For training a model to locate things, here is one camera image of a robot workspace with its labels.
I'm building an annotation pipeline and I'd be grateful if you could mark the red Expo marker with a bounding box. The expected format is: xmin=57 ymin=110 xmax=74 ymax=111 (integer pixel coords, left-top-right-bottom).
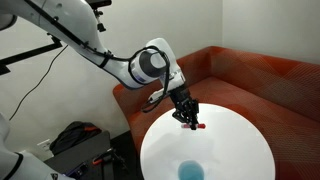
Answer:
xmin=180 ymin=123 xmax=207 ymax=130

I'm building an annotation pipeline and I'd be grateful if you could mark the black metal mounting frame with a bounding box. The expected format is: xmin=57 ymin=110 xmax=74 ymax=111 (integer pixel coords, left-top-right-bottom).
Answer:
xmin=0 ymin=33 xmax=64 ymax=76

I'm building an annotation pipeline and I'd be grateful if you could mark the orange patterned sofa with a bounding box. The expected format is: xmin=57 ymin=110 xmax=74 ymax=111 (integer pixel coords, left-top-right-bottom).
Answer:
xmin=112 ymin=45 xmax=320 ymax=180

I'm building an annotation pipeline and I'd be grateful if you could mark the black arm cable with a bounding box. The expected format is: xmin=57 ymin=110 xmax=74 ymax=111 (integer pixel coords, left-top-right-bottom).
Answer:
xmin=24 ymin=0 xmax=173 ymax=114

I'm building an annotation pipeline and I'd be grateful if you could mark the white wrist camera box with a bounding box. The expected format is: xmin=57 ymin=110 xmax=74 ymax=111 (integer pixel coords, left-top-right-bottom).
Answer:
xmin=148 ymin=89 xmax=168 ymax=103

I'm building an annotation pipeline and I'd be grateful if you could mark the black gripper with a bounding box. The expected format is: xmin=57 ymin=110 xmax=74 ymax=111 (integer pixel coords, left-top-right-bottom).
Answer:
xmin=169 ymin=84 xmax=200 ymax=131

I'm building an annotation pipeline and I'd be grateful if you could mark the white wall outlet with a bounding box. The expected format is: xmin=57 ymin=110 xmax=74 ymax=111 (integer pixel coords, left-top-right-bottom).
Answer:
xmin=36 ymin=138 xmax=52 ymax=153

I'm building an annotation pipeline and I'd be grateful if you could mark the thin black wall cable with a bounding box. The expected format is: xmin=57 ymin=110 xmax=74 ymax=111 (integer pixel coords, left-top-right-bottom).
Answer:
xmin=9 ymin=44 xmax=69 ymax=122

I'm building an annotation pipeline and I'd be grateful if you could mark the light blue plastic cup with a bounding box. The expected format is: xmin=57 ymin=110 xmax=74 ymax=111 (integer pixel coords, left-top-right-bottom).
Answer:
xmin=177 ymin=159 xmax=205 ymax=180

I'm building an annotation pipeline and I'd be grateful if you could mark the dark grey cart top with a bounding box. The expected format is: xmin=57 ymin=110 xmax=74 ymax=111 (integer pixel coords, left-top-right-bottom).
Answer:
xmin=44 ymin=130 xmax=113 ymax=180

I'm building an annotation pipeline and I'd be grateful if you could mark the black bag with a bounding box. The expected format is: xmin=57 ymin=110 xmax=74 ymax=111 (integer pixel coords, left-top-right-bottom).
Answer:
xmin=49 ymin=120 xmax=103 ymax=156

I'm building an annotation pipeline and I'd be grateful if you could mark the black camera on mount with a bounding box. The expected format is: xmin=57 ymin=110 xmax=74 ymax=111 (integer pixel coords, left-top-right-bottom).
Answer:
xmin=84 ymin=0 xmax=113 ymax=33

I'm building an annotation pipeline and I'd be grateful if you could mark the black clamp orange handle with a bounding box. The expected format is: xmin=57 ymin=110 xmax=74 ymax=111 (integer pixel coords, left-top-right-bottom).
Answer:
xmin=91 ymin=148 xmax=129 ymax=174

